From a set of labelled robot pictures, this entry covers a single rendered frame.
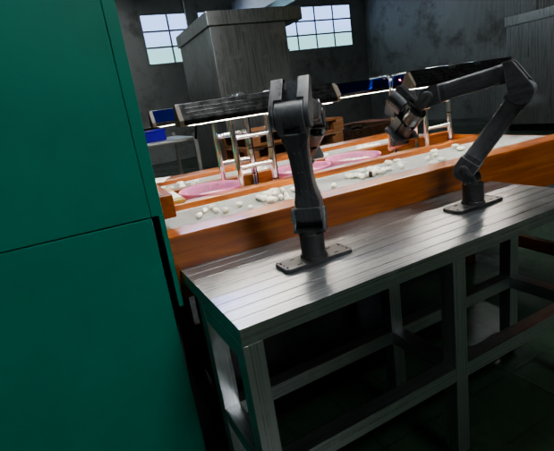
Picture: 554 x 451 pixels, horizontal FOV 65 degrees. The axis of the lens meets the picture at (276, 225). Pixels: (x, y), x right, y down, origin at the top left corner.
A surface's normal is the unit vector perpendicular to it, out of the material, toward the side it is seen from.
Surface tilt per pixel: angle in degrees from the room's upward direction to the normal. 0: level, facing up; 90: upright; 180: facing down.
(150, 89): 90
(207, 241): 90
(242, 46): 90
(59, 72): 90
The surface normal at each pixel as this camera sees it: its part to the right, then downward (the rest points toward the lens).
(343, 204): 0.41, 0.20
